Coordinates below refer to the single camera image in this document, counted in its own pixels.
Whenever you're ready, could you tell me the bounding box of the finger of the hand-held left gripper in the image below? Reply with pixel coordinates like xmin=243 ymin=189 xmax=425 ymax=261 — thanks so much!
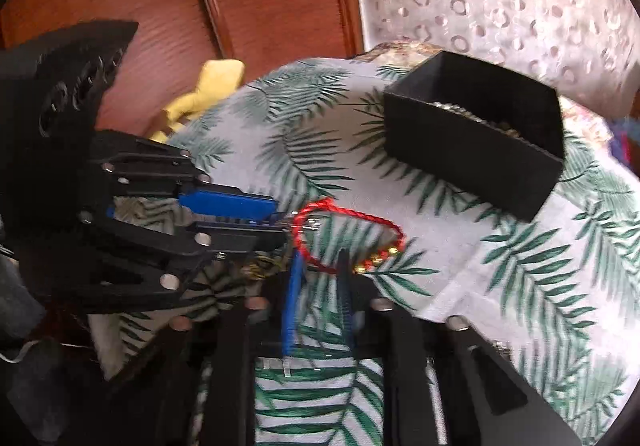
xmin=50 ymin=212 xmax=291 ymax=313
xmin=92 ymin=131 xmax=281 ymax=223

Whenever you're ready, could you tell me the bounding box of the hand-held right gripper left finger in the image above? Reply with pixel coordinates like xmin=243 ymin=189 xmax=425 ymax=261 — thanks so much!
xmin=107 ymin=248 xmax=307 ymax=446

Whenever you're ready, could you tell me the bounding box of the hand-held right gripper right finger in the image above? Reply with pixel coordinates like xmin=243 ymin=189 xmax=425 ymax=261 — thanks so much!
xmin=336 ymin=248 xmax=583 ymax=446

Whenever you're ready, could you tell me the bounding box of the red string bracelet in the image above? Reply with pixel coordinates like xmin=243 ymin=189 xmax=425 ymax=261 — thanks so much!
xmin=291 ymin=198 xmax=405 ymax=278

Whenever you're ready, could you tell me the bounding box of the black square box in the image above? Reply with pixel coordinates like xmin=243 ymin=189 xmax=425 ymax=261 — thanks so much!
xmin=382 ymin=50 xmax=567 ymax=222

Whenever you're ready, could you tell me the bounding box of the silver bangle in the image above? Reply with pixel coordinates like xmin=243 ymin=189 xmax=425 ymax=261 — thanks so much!
xmin=432 ymin=100 xmax=471 ymax=116

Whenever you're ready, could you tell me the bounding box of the white pearl necklace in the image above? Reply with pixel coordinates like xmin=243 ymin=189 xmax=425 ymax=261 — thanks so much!
xmin=470 ymin=112 xmax=528 ymax=141

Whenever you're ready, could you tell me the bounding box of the yellow plush toy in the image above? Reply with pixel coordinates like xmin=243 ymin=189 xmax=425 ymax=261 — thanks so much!
xmin=145 ymin=58 xmax=246 ymax=144

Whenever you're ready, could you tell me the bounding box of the leaf-print blanket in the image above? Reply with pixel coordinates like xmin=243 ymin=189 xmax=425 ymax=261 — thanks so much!
xmin=90 ymin=57 xmax=640 ymax=446

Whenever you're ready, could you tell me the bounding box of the brown wooden wardrobe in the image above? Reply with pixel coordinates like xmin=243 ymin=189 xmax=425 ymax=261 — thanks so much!
xmin=0 ymin=0 xmax=366 ymax=147

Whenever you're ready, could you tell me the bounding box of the dark blue quilt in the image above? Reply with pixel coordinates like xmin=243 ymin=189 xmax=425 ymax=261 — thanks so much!
xmin=607 ymin=116 xmax=640 ymax=168

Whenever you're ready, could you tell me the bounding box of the thin gold chain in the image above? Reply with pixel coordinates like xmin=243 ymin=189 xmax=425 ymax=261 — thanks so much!
xmin=242 ymin=257 xmax=289 ymax=280

